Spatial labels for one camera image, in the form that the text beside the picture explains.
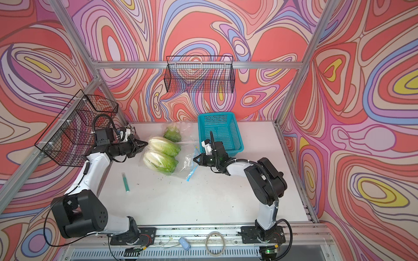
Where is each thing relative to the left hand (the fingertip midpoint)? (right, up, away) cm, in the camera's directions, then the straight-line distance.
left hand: (148, 143), depth 81 cm
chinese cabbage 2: (+6, -1, +6) cm, 9 cm away
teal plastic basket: (+42, +9, +34) cm, 55 cm away
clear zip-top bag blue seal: (+17, -14, +11) cm, 25 cm away
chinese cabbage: (+7, -11, +3) cm, 13 cm away
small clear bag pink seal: (+11, +7, +27) cm, 30 cm away
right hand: (+23, -12, +9) cm, 27 cm away
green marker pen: (-17, -23, +10) cm, 30 cm away
